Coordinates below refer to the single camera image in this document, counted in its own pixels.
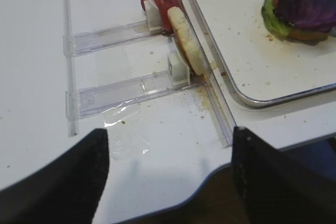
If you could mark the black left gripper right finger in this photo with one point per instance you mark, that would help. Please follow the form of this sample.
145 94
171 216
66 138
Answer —
275 188

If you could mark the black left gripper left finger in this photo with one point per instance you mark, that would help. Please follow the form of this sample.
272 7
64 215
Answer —
67 190

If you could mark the clear tape piece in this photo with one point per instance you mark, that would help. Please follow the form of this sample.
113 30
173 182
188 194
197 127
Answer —
126 132

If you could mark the clear acrylic channel lower left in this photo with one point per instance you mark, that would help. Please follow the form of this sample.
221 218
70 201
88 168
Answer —
88 102

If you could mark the clear acrylic channel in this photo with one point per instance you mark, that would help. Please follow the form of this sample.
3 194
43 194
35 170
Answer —
88 102
89 42

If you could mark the metal tray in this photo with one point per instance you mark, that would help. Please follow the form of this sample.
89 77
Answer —
263 69

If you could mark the clear acrylic channel upper left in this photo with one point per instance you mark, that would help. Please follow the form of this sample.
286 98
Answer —
89 42

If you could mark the white pusher block lower left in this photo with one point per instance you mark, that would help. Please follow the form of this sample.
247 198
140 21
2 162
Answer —
178 69

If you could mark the white pusher block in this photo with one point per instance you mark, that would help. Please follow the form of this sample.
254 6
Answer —
152 16
178 69

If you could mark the white bun bottom half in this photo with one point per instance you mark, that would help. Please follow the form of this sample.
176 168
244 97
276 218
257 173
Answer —
188 42

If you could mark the stacked burger fillings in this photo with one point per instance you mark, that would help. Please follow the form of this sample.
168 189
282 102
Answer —
305 21

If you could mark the white pusher block upper left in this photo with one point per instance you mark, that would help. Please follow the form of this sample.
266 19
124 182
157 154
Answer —
152 16

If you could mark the clear inner left rail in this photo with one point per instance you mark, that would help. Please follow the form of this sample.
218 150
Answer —
212 87

